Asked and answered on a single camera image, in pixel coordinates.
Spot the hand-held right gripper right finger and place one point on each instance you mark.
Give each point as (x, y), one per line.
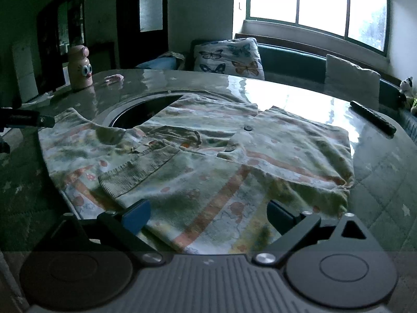
(277, 213)

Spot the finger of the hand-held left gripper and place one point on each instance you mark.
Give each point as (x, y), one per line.
(29, 119)

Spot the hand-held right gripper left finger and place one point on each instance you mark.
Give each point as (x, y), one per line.
(136, 215)

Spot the patterned children's shirt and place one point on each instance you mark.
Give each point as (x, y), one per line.
(202, 176)

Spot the white appliance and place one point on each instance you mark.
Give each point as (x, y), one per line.
(24, 71)

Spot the pink bottle with cartoon eyes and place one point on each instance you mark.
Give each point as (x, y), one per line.
(79, 67)

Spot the dark wooden cabinet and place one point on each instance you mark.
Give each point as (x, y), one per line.
(62, 32)

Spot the small pink object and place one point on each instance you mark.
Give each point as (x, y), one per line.
(114, 79)

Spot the round black table inset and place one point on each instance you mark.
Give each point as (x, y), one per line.
(143, 112)

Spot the black remote control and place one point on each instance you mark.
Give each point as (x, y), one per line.
(373, 117)

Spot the blue cushion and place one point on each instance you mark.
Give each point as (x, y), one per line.
(159, 62)

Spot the teal sofa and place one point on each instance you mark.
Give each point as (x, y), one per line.
(309, 68)

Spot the white cushion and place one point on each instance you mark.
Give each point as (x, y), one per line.
(353, 78)

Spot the butterfly print pillow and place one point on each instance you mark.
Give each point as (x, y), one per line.
(228, 57)

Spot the black and white plush toy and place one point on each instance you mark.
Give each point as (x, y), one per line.
(407, 88)

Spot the window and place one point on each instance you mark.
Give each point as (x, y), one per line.
(317, 6)

